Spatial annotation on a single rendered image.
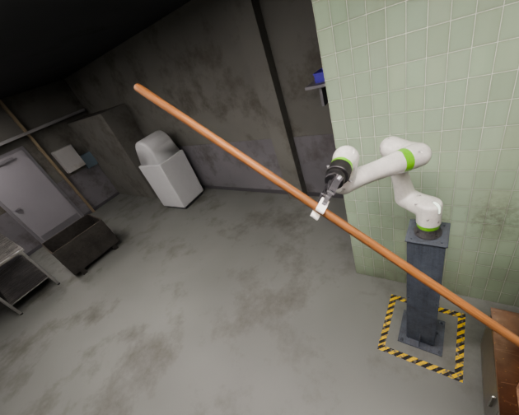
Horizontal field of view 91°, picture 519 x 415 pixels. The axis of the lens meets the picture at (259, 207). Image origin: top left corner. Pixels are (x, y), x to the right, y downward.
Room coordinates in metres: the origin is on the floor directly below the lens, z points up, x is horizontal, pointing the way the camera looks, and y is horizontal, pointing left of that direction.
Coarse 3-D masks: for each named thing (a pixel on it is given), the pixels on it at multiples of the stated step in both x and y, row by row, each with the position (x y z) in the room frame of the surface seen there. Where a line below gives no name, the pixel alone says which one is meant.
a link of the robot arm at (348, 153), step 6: (336, 150) 0.98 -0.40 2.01; (342, 150) 0.94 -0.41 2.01; (348, 150) 0.93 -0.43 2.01; (354, 150) 0.93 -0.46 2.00; (336, 156) 0.92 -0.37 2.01; (342, 156) 0.90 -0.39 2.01; (348, 156) 0.90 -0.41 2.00; (354, 156) 0.91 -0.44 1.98; (348, 162) 0.87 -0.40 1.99; (354, 162) 0.89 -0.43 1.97; (354, 168) 0.91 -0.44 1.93; (354, 174) 0.92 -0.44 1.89
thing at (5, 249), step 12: (0, 240) 4.80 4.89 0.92; (0, 252) 4.23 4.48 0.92; (12, 252) 4.01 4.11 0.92; (0, 264) 3.77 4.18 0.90; (12, 264) 5.07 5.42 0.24; (24, 264) 4.85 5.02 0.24; (36, 264) 4.01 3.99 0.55; (0, 276) 4.76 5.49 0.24; (12, 276) 4.55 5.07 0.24; (24, 276) 4.37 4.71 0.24; (36, 276) 4.18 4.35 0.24; (48, 276) 4.00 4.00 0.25; (0, 288) 4.25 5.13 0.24; (12, 288) 4.08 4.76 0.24; (24, 288) 3.92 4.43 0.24; (0, 300) 3.54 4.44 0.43; (12, 300) 3.70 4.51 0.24
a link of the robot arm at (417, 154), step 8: (408, 144) 1.08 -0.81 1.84; (416, 144) 1.04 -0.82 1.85; (424, 144) 1.03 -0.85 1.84; (408, 152) 1.00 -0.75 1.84; (416, 152) 0.99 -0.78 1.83; (424, 152) 0.99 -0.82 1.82; (408, 160) 0.98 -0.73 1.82; (416, 160) 0.98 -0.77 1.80; (424, 160) 0.98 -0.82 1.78; (408, 168) 0.97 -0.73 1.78; (416, 168) 1.00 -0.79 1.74
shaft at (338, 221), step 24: (144, 96) 1.07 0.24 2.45; (192, 120) 0.97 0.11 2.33; (216, 144) 0.91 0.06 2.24; (264, 168) 0.81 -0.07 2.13; (288, 192) 0.75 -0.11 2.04; (336, 216) 0.67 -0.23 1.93; (360, 240) 0.60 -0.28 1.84; (408, 264) 0.52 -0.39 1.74; (432, 288) 0.46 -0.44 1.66; (480, 312) 0.38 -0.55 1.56; (504, 336) 0.33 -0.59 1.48
